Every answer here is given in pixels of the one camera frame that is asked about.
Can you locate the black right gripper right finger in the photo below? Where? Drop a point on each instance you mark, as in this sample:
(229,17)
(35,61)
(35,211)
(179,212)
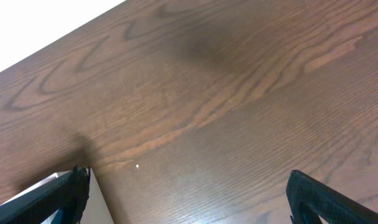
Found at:
(312,202)

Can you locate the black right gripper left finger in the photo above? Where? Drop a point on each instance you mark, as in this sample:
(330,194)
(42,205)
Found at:
(64,197)

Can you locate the white cardboard box pink interior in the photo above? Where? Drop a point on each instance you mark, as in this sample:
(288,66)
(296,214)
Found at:
(96,210)

